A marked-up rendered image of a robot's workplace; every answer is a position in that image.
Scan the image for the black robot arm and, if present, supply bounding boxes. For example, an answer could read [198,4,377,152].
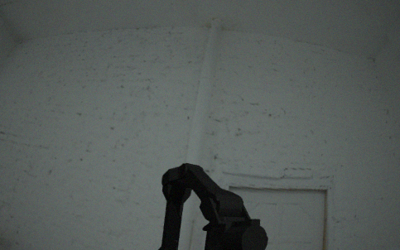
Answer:
[159,163,268,250]

